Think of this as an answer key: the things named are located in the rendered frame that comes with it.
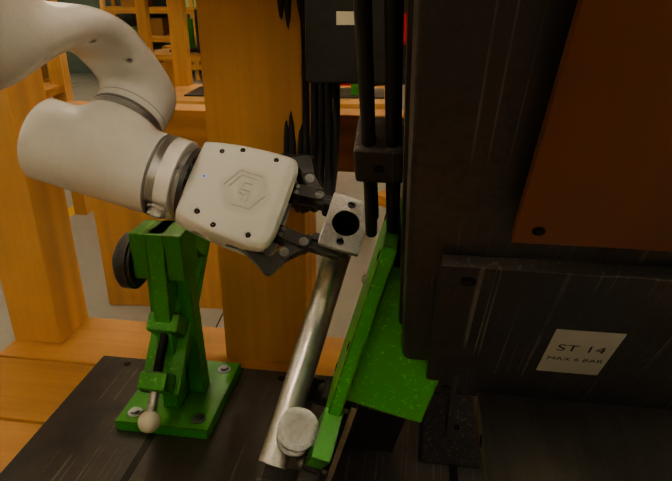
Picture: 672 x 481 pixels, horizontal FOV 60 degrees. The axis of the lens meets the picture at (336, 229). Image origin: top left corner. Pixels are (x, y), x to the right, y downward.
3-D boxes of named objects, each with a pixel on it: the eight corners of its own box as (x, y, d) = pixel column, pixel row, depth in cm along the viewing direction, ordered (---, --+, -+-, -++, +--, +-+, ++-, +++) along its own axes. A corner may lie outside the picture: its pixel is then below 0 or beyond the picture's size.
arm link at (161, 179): (132, 199, 53) (163, 209, 53) (169, 119, 56) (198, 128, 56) (152, 229, 61) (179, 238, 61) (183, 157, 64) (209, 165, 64)
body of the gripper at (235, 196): (152, 212, 53) (269, 248, 53) (194, 119, 57) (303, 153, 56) (168, 238, 60) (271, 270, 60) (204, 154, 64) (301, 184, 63)
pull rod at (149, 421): (156, 439, 73) (150, 401, 70) (135, 437, 73) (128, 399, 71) (173, 409, 78) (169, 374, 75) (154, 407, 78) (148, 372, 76)
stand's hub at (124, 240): (131, 299, 74) (123, 246, 71) (108, 297, 75) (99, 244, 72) (156, 273, 81) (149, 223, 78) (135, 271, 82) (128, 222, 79)
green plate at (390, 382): (404, 475, 52) (488, 277, 43) (315, 447, 52) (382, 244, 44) (407, 393, 63) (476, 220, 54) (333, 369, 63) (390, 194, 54)
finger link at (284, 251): (276, 253, 55) (343, 274, 55) (286, 223, 56) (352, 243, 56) (276, 262, 58) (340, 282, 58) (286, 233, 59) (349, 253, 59)
